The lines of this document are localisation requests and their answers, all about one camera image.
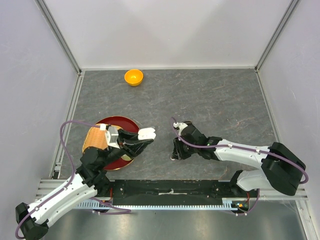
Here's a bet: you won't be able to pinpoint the white earbud charging case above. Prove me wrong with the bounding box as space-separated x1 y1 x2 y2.
137 127 157 141

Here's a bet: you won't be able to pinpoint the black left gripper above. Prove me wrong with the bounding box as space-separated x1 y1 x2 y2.
100 127 154 168

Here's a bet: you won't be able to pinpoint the white slotted cable duct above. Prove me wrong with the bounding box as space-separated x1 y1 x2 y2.
75 199 248 211

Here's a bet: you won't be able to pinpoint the aluminium frame rails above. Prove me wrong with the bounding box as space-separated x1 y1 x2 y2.
35 179 66 200

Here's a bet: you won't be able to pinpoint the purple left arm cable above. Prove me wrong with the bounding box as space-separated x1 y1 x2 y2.
14 120 103 238

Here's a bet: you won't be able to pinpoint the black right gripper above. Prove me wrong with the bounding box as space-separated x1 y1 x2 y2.
171 135 199 160

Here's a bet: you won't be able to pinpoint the woven bamboo mat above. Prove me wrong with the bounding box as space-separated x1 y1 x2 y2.
82 123 108 152

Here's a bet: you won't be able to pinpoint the orange plastic bowl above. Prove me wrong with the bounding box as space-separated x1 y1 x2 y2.
124 69 144 87

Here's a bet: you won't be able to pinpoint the round red lacquer tray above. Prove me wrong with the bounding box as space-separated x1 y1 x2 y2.
96 116 140 171

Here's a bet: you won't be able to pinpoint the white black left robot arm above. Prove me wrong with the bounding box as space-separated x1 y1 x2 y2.
15 125 156 240

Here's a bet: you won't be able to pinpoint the pale green plastic cup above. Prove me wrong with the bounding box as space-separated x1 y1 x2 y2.
121 154 133 162

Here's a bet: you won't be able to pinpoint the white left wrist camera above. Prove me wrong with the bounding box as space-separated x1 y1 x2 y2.
105 126 120 149

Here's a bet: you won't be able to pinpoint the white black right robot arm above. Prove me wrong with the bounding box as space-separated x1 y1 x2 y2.
171 121 309 197

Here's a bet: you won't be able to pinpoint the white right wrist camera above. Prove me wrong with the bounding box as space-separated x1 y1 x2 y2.
173 121 192 136

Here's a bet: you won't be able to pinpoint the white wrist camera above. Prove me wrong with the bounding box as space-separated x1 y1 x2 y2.
173 121 192 136
105 126 120 149

